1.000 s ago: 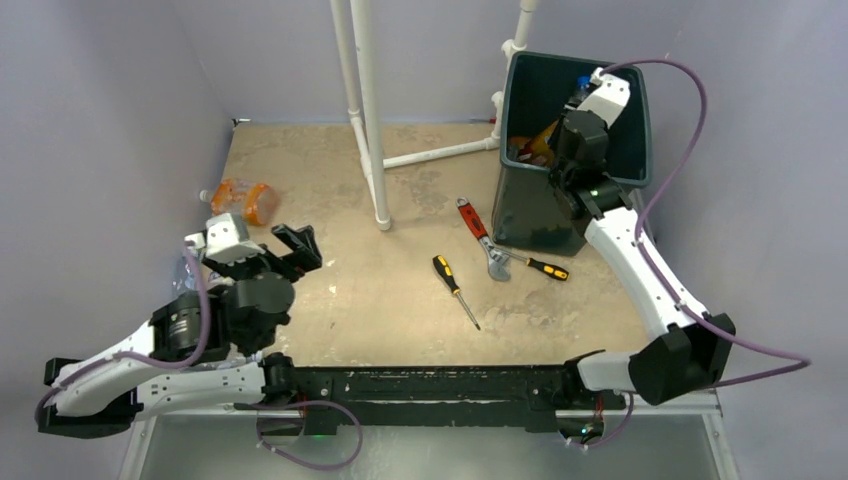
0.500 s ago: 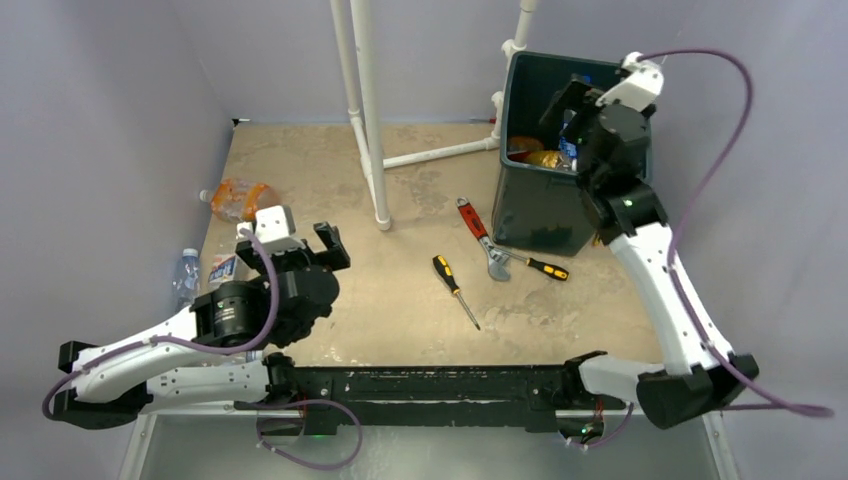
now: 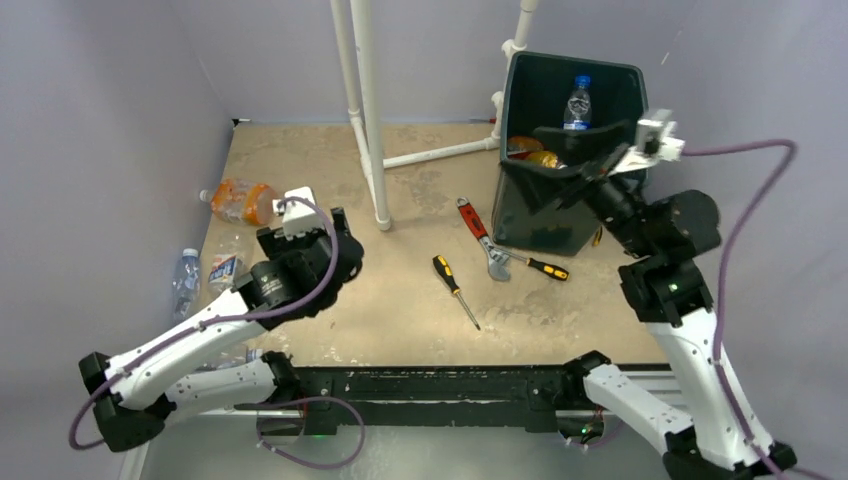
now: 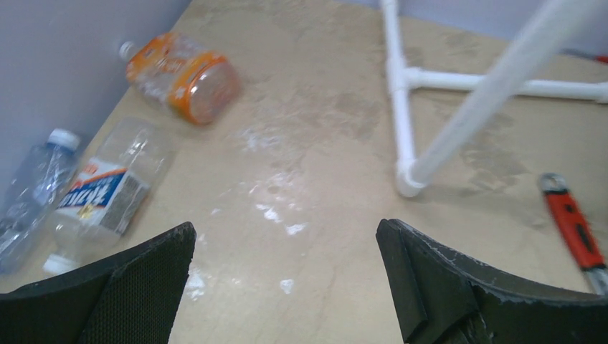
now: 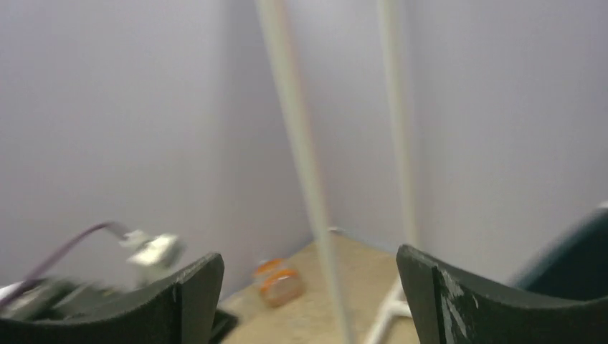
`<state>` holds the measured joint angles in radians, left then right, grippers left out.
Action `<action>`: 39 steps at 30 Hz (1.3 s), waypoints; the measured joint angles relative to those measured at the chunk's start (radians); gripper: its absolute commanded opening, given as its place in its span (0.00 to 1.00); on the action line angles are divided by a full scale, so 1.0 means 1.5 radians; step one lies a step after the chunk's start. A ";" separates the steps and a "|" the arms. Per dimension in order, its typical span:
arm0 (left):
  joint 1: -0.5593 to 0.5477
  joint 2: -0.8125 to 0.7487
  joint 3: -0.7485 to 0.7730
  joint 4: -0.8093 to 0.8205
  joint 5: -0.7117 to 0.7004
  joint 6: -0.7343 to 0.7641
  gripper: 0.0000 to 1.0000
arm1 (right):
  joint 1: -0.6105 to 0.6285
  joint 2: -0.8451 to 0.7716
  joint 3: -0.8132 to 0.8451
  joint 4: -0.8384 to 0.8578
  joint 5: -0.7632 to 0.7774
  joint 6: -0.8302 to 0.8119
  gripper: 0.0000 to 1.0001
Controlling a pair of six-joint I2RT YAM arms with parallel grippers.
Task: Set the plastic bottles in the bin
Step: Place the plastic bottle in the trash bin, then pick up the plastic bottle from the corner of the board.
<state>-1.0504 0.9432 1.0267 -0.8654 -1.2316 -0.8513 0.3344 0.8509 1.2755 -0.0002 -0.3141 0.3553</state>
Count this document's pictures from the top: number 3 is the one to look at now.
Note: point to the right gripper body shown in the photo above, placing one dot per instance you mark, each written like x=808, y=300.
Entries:
x=611, y=200

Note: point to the white pvc pipe frame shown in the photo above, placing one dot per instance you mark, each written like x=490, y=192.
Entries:
x=356, y=49

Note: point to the amber tea bottle red label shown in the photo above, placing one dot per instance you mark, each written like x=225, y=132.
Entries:
x=545, y=159

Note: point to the orange juice bottle white cap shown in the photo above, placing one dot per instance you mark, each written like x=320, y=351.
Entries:
x=519, y=147

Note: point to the orange label bottle far left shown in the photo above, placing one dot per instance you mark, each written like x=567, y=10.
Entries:
x=241, y=202

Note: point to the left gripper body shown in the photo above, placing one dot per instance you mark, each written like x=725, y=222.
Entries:
x=296, y=247

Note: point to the red adjustable wrench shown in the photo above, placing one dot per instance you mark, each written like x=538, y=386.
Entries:
x=496, y=259

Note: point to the dark green plastic bin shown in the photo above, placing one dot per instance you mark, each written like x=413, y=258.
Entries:
x=538, y=86

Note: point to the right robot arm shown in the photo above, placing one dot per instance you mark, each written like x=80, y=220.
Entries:
x=719, y=435

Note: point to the clear water bottle left edge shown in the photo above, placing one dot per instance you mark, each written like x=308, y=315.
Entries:
x=185, y=285

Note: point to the yellow black screwdriver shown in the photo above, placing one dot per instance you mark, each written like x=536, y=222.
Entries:
x=550, y=270
x=445, y=272

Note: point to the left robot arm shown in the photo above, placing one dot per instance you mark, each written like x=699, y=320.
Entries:
x=135, y=395

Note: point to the pepsi bottle blue cap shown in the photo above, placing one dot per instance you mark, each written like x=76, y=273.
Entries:
x=578, y=111

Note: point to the blue white label bottle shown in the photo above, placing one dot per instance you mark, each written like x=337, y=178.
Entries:
x=228, y=262

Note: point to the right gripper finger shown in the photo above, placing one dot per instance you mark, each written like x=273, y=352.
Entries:
x=529, y=189
x=574, y=147

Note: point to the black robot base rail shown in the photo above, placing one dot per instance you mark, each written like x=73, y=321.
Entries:
x=536, y=398

